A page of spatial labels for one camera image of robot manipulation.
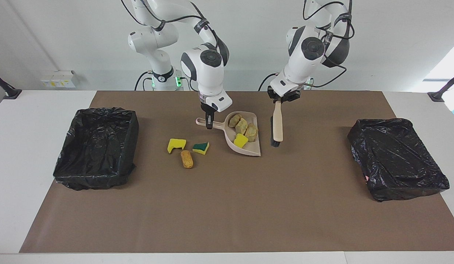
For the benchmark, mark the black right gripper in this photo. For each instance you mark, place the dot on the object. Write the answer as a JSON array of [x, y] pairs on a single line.
[[207, 111]]

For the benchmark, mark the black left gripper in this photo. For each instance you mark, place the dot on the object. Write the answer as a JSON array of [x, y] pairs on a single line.
[[285, 99]]

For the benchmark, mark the beige bread chunk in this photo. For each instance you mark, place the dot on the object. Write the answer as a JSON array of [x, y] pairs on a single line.
[[234, 120]]

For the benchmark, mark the beige hand brush black bristles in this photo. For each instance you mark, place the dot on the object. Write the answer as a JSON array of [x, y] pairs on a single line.
[[278, 124]]

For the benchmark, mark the beige plastic dustpan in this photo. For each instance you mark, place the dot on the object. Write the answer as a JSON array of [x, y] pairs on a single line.
[[248, 148]]

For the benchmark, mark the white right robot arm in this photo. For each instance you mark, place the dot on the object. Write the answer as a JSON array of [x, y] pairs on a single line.
[[208, 69]]

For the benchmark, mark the black bag-lined bin pink tag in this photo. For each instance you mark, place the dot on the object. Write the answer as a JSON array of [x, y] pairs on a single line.
[[395, 157]]

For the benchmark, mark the green and yellow sponge piece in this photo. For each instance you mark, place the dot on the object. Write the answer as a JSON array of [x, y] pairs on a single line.
[[201, 147]]

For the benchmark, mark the yellow notched sponge piece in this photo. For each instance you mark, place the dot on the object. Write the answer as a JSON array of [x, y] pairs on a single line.
[[173, 145]]

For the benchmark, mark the white green-lit base connector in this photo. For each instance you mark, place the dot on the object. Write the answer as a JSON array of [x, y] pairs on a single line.
[[178, 81]]

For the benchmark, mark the brown table mat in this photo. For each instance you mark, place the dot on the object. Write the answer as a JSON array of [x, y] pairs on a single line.
[[212, 227]]

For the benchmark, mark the black stand foot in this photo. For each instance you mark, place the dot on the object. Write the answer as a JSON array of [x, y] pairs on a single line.
[[437, 96], [10, 93]]

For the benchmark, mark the white wall socket box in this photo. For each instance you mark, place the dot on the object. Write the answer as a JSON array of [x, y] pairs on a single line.
[[58, 80]]

